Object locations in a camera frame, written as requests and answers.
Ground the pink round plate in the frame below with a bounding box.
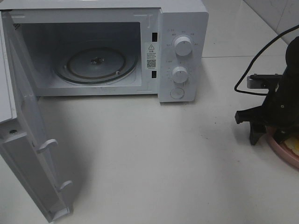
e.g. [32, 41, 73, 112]
[266, 127, 299, 169]

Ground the toast bread sandwich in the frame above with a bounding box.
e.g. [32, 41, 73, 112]
[284, 137, 299, 156]

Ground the white round knob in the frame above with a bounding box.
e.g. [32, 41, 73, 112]
[172, 66, 189, 84]
[173, 35, 192, 56]

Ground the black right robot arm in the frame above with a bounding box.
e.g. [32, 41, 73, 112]
[235, 38, 299, 145]

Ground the lower white round knob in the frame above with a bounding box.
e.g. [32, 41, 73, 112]
[172, 66, 189, 84]

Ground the glass microwave turntable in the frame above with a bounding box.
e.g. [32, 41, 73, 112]
[53, 47, 139, 84]

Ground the white microwave oven body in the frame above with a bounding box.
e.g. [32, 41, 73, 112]
[0, 0, 209, 102]

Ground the round white door button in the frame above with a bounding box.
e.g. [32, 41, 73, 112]
[170, 88, 185, 99]

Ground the upper white round knob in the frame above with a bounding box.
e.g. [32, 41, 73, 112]
[173, 35, 192, 56]

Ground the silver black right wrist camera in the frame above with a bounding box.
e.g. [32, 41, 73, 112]
[247, 74, 282, 89]

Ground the white warning label sticker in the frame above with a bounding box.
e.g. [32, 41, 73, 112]
[144, 42, 159, 70]

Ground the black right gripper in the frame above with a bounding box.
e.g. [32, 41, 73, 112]
[235, 67, 299, 145]

